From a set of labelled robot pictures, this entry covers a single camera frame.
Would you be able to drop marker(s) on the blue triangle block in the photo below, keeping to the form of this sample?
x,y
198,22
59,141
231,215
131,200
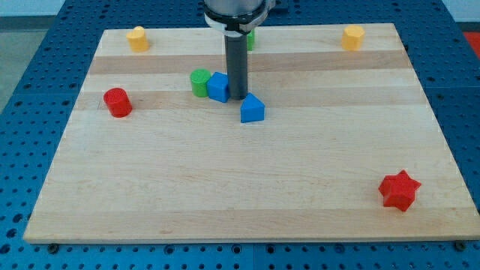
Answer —
x,y
252,109

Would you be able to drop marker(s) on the green block behind rod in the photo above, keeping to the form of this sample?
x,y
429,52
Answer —
x,y
251,40

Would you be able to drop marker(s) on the blue cube block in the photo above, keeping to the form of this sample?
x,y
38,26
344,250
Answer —
x,y
218,87

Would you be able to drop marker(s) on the red cylinder block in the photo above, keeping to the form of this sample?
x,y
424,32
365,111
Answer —
x,y
117,102

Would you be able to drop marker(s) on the yellow heart block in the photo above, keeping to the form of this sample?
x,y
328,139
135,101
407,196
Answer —
x,y
137,39

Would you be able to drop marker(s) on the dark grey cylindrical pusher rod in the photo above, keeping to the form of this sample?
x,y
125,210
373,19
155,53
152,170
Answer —
x,y
237,66

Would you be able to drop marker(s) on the red star block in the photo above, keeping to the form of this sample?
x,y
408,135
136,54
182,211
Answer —
x,y
399,190

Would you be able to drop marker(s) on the yellow hexagon block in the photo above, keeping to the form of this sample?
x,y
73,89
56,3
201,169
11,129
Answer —
x,y
353,37

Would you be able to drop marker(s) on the green cylinder block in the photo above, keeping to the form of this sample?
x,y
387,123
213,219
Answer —
x,y
198,80

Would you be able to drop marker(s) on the wooden board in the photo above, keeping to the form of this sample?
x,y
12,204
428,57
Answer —
x,y
184,169

